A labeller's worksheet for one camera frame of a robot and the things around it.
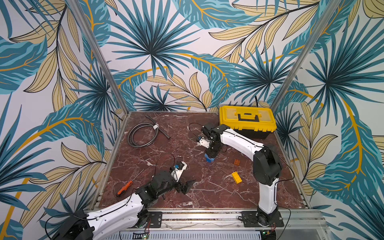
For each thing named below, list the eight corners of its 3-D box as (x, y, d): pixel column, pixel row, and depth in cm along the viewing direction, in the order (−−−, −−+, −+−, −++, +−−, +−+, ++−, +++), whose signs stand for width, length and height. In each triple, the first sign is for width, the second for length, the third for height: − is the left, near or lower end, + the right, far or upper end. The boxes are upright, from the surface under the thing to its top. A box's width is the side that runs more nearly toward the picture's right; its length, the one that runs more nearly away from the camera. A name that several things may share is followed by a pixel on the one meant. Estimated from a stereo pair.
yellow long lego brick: (236, 184, 87) (237, 183, 86) (230, 173, 91) (231, 172, 90) (241, 182, 88) (242, 180, 87) (235, 171, 92) (236, 170, 90)
